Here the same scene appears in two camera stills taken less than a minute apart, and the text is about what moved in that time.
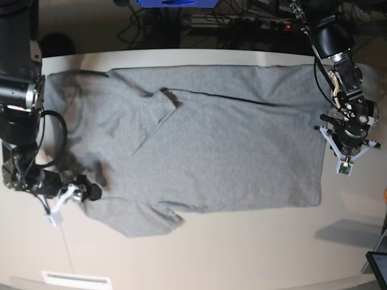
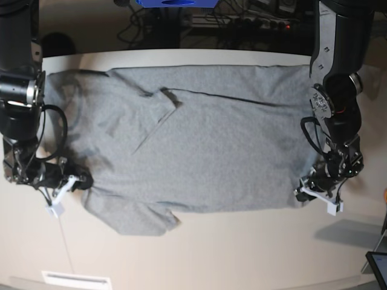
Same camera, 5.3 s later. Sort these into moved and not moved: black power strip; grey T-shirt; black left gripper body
Moved: black left gripper body
Not moved: grey T-shirt; black power strip
